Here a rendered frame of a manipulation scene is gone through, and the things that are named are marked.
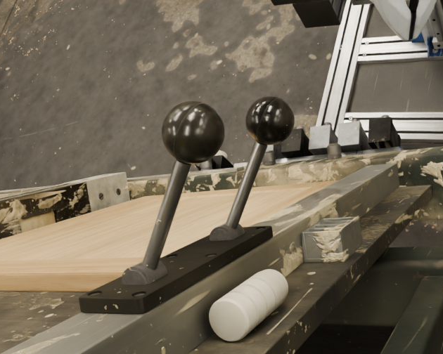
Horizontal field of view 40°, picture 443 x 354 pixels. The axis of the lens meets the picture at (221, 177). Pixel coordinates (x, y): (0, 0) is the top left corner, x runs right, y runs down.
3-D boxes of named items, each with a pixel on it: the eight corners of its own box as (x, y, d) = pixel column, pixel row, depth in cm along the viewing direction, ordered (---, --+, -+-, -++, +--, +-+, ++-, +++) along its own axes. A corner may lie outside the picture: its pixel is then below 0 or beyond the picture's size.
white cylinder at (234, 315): (250, 344, 39) (293, 303, 46) (244, 299, 39) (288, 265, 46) (210, 341, 40) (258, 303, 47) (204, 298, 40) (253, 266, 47)
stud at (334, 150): (343, 158, 111) (341, 142, 110) (339, 159, 109) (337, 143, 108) (330, 159, 112) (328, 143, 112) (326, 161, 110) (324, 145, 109)
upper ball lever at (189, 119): (178, 297, 41) (243, 113, 37) (147, 317, 38) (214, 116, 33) (134, 270, 42) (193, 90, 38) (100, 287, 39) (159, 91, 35)
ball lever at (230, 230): (252, 253, 51) (308, 106, 47) (232, 265, 48) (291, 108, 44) (214, 232, 53) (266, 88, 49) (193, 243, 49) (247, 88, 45)
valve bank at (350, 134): (432, 144, 134) (409, 86, 115) (433, 204, 128) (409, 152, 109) (232, 165, 157) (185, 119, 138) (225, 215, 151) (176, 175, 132)
